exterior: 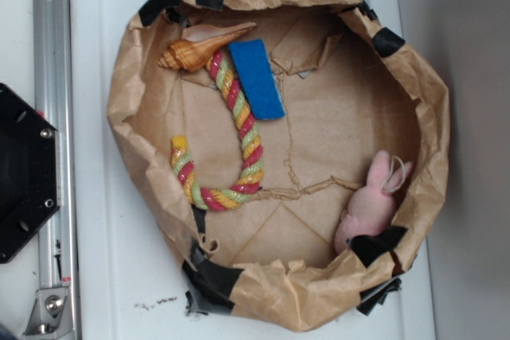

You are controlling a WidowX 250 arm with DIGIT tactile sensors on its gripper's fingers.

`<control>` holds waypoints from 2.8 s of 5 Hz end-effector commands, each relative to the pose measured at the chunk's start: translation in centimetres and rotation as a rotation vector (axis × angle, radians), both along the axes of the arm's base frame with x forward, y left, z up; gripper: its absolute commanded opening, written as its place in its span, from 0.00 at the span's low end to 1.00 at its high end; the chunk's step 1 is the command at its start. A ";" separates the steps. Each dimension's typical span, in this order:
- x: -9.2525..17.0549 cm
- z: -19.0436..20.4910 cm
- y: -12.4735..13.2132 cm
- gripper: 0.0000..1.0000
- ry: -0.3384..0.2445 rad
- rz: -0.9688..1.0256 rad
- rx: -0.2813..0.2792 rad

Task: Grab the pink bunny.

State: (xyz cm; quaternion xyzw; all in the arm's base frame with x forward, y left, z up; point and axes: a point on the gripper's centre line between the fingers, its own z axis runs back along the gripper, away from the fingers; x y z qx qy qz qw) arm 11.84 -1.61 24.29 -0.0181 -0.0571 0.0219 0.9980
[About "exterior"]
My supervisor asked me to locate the aluminium extrusion rail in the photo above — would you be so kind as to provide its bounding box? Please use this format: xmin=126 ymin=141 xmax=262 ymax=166
xmin=33 ymin=0 xmax=81 ymax=339

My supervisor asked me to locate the blue sponge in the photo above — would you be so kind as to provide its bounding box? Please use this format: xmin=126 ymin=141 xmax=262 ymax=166
xmin=229 ymin=39 xmax=285 ymax=120

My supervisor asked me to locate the multicolour twisted rope toy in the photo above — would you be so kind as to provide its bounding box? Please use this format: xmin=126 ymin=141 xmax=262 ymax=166
xmin=170 ymin=51 xmax=264 ymax=211

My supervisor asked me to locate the brown paper bag bin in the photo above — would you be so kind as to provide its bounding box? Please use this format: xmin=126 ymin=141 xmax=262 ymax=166
xmin=107 ymin=0 xmax=450 ymax=331

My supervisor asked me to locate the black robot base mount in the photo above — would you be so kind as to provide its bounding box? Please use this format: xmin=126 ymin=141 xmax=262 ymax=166
xmin=1 ymin=84 xmax=59 ymax=264

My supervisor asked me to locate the pink plush bunny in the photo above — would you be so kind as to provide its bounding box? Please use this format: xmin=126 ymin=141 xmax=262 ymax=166
xmin=334 ymin=150 xmax=414 ymax=254

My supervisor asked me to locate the metal corner bracket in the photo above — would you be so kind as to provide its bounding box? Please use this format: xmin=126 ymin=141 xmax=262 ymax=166
xmin=22 ymin=287 xmax=73 ymax=339

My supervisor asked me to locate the orange spiral seashell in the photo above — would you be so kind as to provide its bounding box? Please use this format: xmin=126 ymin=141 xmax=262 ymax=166
xmin=158 ymin=21 xmax=257 ymax=72

